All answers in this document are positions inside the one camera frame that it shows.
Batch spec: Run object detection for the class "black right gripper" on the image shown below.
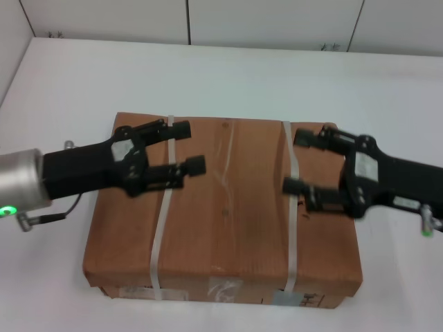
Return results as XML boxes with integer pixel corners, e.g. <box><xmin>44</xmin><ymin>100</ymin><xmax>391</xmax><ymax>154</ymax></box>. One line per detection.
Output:
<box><xmin>282</xmin><ymin>126</ymin><xmax>443</xmax><ymax>221</ymax></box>

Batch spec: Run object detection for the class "white plastic packing strap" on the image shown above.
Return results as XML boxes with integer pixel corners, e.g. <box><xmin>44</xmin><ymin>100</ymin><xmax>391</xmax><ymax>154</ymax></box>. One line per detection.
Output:
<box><xmin>151</xmin><ymin>113</ymin><xmax>177</xmax><ymax>300</ymax></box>
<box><xmin>282</xmin><ymin>120</ymin><xmax>302</xmax><ymax>292</ymax></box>

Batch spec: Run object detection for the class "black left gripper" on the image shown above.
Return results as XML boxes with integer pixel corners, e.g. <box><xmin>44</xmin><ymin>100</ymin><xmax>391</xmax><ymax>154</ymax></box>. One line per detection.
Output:
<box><xmin>43</xmin><ymin>119</ymin><xmax>207</xmax><ymax>201</ymax></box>

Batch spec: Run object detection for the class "left gripper cable with connectors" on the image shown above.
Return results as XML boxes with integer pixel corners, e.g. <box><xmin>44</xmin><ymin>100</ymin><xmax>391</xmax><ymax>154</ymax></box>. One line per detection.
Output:
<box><xmin>17</xmin><ymin>140</ymin><xmax>82</xmax><ymax>232</ymax></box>

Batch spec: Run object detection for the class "brown cardboard box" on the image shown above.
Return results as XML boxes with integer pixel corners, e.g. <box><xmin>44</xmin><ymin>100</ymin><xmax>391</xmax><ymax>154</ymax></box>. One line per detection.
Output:
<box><xmin>82</xmin><ymin>111</ymin><xmax>363</xmax><ymax>310</ymax></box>

